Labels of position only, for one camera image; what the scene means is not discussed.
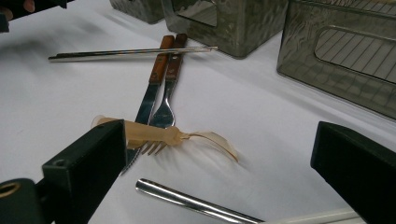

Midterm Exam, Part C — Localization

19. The wooden handled knife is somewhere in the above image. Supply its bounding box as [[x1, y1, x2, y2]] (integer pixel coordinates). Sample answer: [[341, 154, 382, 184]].
[[120, 35, 176, 175]]

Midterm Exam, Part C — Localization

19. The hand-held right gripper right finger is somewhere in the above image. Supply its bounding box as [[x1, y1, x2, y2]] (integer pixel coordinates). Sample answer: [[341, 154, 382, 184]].
[[310, 120, 396, 224]]

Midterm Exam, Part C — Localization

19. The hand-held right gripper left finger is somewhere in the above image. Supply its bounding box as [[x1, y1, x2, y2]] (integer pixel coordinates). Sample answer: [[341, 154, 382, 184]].
[[41, 119, 128, 224]]

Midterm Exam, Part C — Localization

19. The translucent beige plastic spoon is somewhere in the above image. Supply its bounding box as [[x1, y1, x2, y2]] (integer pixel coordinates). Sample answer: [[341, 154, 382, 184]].
[[91, 115, 240, 163]]

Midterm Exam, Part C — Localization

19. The white chopstick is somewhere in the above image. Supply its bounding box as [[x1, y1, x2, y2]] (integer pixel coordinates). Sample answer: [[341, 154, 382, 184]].
[[262, 207, 363, 224]]

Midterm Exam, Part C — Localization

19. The wooden handled fork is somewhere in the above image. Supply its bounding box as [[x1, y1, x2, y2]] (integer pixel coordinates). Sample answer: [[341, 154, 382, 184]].
[[139, 33, 189, 157]]

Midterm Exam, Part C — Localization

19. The transparent grey plastic bin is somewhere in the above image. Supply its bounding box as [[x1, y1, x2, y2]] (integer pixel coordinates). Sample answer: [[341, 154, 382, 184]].
[[109, 0, 166, 25], [161, 0, 289, 60], [276, 0, 396, 120]]

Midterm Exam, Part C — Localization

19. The metal spoon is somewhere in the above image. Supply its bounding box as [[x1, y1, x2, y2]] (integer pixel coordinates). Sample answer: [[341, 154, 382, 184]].
[[134, 177, 265, 224]]

